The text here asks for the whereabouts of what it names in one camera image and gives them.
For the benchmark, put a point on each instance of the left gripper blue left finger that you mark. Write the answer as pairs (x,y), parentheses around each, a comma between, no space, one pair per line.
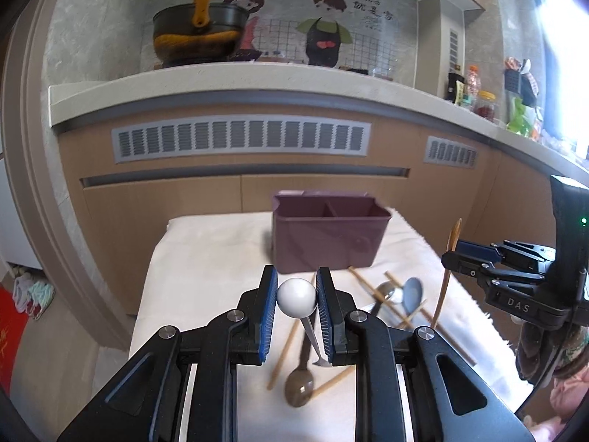
(266,310)

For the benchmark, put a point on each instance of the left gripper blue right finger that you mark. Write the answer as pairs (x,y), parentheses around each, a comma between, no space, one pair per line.
(325,291)

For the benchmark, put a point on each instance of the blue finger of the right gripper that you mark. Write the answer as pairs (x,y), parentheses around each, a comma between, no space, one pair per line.
(473,264)
(478,250)

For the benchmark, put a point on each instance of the wooden spoon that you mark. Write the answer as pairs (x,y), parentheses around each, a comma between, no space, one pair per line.
(450,247)

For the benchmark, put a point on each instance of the steel spoon white ball handle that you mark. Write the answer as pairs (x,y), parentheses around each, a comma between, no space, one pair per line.
(297,298)

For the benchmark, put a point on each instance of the blue grey plastic spoon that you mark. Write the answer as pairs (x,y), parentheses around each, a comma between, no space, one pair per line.
(412,293)

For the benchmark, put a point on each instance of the dark translucent plastic spoon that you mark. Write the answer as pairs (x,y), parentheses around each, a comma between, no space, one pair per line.
(299,386)

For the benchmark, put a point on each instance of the black handled dark spoon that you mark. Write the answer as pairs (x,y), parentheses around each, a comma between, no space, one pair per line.
(391,292)

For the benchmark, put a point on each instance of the gloved hand holding right gripper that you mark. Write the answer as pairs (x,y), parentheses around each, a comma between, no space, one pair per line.
(542,354)

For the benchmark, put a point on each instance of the maroon plastic utensil caddy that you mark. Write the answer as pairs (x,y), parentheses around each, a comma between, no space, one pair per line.
(311,229)

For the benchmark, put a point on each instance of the small grey vent grille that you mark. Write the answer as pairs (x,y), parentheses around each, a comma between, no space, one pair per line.
(449,153)

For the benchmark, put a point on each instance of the green plastic bag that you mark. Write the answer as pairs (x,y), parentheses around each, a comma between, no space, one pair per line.
(522,118)

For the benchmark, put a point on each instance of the yellow lid glass jar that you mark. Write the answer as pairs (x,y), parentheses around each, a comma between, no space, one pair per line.
(485,105)

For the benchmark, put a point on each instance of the orange capped plastic bottle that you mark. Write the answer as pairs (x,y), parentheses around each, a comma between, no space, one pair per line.
(472,86)

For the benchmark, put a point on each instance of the dark soy sauce bottle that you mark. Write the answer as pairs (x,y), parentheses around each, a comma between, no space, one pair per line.
(455,88)

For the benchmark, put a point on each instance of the long grey vent grille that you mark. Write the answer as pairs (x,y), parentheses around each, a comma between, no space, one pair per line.
(241,134)

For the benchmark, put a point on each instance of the crumpled cloth on floor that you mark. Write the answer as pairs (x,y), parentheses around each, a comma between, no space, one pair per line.
(32,296)

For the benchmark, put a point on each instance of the red floor mat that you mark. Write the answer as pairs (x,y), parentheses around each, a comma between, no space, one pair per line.
(12,325)

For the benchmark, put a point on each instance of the cartoon kitchen wall sticker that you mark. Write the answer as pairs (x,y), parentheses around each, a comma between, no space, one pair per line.
(353,34)

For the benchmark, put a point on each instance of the black wok orange handle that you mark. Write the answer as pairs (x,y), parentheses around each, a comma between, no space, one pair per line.
(198,32)

